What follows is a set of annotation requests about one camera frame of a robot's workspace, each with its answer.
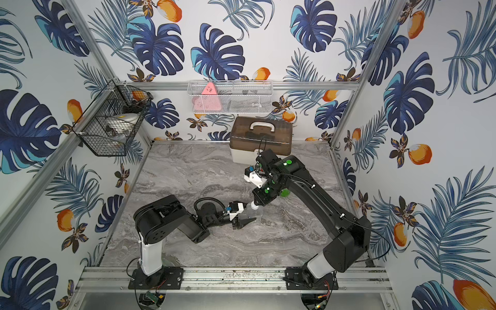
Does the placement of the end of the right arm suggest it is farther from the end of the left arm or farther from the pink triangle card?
the pink triangle card

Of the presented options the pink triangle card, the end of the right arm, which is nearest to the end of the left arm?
the end of the right arm

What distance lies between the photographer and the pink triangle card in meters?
0.90
